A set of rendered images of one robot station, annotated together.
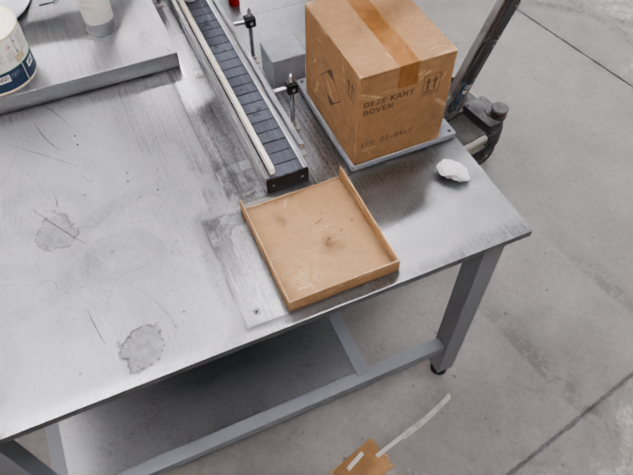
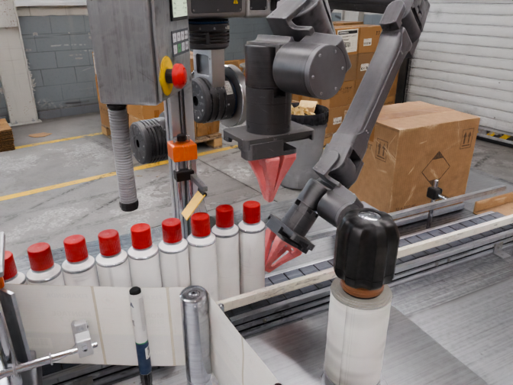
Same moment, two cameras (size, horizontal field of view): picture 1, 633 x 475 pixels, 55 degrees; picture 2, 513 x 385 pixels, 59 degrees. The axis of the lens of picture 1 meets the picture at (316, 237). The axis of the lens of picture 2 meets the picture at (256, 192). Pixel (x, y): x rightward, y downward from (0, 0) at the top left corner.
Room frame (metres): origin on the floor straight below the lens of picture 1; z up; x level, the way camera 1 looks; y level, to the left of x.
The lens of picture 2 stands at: (1.70, 1.15, 1.44)
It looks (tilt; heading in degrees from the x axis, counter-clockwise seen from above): 24 degrees down; 268
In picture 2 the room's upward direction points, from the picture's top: straight up
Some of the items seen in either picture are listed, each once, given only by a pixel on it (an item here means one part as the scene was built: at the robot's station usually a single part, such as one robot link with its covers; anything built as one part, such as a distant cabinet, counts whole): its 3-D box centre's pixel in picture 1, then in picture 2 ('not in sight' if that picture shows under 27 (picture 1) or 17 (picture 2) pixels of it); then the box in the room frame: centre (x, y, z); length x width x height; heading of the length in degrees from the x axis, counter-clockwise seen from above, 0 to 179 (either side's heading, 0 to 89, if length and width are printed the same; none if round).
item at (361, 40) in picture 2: not in sight; (337, 79); (0.62, -3.89, 0.57); 1.20 x 0.85 x 1.14; 37
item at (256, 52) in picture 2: not in sight; (271, 65); (1.66, 0.59, 1.36); 0.07 x 0.06 x 0.07; 126
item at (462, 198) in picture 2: (225, 18); (343, 228); (1.47, 0.25, 0.96); 1.07 x 0.01 x 0.01; 24
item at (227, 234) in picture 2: not in sight; (226, 256); (1.73, 0.40, 0.98); 0.05 x 0.05 x 0.20
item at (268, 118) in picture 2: not in sight; (268, 114); (1.67, 0.58, 1.30); 0.10 x 0.07 x 0.07; 27
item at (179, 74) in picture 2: not in sight; (175, 76); (1.80, 0.43, 1.33); 0.04 x 0.03 x 0.04; 79
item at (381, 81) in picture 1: (374, 73); (404, 156); (1.20, -0.14, 0.99); 0.30 x 0.24 x 0.27; 24
